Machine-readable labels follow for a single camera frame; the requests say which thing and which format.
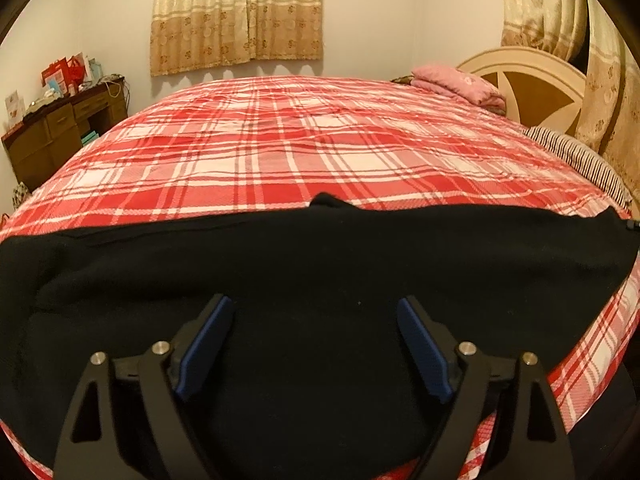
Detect black pants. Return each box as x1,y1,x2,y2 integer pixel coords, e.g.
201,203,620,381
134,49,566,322
1,194,639,479

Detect striped grey pillow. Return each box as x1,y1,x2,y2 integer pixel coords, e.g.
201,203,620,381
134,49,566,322
524,126,634,209

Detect cream wooden headboard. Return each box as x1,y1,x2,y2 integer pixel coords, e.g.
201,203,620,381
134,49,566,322
459,47,586,136

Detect pink folded blanket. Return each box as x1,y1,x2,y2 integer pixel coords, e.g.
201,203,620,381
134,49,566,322
411,65,506,116

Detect beige corner curtain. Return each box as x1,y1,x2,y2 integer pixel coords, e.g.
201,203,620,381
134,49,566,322
501,0,639,196

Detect teal box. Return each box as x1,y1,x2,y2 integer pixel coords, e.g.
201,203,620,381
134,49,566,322
81,131,100,146

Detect brown wooden desk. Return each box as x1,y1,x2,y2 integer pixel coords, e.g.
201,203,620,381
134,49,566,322
2,75,129,191

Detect red plaid bed cover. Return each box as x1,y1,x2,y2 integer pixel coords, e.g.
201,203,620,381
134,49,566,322
1,76,639,479

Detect white greeting card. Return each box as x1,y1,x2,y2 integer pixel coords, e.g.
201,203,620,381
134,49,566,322
4,91,25,128

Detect red gift bag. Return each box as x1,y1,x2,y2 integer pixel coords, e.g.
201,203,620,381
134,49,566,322
41,54,88,96

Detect beige window curtain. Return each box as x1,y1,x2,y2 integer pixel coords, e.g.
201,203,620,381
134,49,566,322
150,0,323,77

